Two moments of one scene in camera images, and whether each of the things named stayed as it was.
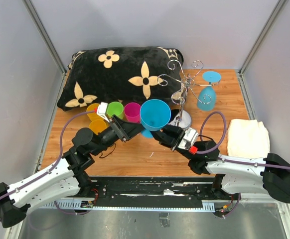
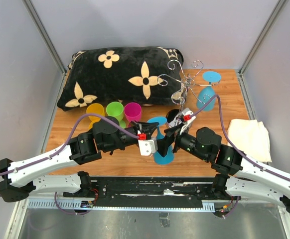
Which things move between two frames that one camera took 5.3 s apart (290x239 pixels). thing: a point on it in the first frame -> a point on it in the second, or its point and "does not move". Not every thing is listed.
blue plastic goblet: (207, 98) does not move
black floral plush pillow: (126, 75) does not move
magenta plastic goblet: (132, 111) does not move
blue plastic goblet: (154, 114) -> (159, 159)
